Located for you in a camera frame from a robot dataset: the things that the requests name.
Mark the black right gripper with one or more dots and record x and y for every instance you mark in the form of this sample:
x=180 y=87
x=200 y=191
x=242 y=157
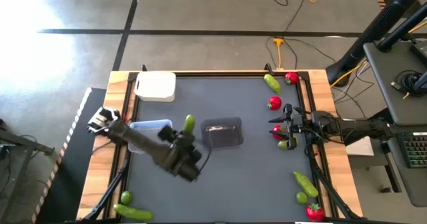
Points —
x=291 y=127

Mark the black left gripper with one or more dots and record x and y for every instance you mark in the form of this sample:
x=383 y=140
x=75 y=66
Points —
x=181 y=145

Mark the green toy lime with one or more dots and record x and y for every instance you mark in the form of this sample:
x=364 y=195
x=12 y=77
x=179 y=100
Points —
x=302 y=198
x=283 y=145
x=126 y=197

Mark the green toy cucumber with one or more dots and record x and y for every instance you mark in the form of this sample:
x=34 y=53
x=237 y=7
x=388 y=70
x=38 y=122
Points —
x=189 y=122
x=133 y=213
x=305 y=184
x=272 y=83

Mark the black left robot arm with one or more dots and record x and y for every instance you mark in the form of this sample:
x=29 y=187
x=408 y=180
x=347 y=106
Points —
x=140 y=140

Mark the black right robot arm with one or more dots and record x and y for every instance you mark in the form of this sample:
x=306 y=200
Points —
x=350 y=129

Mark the clear plastic basket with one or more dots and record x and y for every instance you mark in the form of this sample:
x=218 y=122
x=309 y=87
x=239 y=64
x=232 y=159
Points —
x=146 y=127

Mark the dark grey plastic basket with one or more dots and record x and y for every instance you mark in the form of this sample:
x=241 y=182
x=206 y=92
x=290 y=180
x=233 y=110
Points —
x=221 y=134

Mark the white plastic basket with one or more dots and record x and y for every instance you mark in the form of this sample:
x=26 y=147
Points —
x=155 y=85

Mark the grey side desk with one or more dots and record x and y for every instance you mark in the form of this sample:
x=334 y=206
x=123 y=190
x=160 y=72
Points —
x=383 y=84

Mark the black tower fan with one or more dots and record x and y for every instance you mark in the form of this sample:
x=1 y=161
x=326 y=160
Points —
x=370 y=34

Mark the black computer keyboard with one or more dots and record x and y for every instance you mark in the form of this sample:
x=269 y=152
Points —
x=415 y=150

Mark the black metal stand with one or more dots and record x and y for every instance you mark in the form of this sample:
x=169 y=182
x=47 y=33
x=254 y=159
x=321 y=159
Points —
x=23 y=144

